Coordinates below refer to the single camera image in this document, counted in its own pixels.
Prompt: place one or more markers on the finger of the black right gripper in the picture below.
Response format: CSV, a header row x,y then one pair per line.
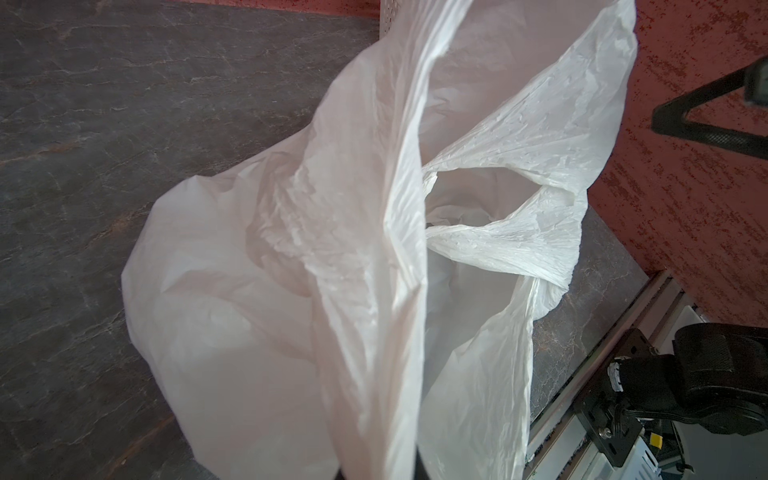
x,y
671,118

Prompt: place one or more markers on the white plastic bag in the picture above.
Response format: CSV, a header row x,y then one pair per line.
x,y
359,299

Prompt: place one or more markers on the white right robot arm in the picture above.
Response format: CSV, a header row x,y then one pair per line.
x,y
716,375

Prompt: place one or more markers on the white perforated plastic basket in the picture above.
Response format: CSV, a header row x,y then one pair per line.
x,y
388,12

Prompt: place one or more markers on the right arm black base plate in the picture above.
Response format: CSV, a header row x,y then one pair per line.
x,y
601,410

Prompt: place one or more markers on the aluminium front mounting rail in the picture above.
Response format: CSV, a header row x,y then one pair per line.
x,y
579,435

